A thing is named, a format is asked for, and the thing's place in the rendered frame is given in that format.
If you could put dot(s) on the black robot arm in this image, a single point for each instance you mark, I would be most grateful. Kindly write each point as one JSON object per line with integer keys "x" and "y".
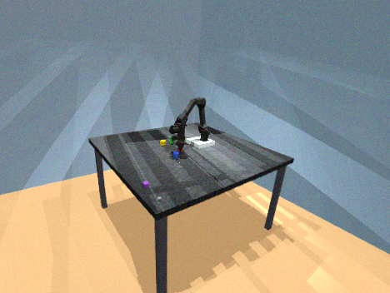
{"x": 183, "y": 117}

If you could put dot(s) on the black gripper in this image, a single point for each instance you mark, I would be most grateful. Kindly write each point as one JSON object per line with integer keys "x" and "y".
{"x": 180, "y": 143}

